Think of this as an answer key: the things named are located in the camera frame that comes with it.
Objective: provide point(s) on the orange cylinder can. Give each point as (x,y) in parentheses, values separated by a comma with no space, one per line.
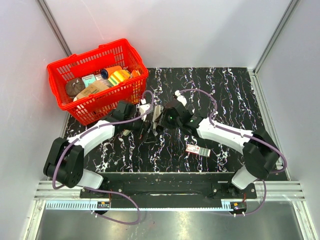
(108,71)

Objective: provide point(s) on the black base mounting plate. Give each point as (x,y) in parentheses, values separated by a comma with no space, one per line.
(200,184)

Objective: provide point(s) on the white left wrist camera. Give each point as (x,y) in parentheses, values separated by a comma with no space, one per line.
(144,107)

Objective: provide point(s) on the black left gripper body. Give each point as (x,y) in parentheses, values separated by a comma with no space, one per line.
(135,125)

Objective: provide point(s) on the teal white card box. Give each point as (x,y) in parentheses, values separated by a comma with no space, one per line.
(88,80)

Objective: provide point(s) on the brown cardboard box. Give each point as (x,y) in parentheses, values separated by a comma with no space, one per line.
(94,88)

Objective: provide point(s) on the red white staple box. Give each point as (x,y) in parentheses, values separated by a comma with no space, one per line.
(195,149)

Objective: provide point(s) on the brown round pouch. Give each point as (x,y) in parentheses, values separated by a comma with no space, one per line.
(74,87)

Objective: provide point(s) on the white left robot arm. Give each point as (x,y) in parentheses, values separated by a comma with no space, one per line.
(65,161)

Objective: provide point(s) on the orange snack packet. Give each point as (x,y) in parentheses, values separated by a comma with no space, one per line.
(134,74)

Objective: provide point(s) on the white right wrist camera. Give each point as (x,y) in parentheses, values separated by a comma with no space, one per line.
(178,95)

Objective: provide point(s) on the aluminium frame rail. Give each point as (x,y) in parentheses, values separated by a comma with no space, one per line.
(78,199)

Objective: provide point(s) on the beige black stapler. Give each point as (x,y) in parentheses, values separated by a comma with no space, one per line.
(150,123)

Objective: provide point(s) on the yellow green box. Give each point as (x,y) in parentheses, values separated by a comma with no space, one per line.
(118,77)

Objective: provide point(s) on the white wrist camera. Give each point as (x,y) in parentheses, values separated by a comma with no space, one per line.
(178,95)
(144,107)

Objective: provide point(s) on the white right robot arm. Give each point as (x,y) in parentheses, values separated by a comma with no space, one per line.
(257,148)

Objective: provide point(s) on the red plastic shopping basket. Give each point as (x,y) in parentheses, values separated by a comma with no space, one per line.
(92,108)

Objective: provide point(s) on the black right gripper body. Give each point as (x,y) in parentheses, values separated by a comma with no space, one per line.
(170,122)

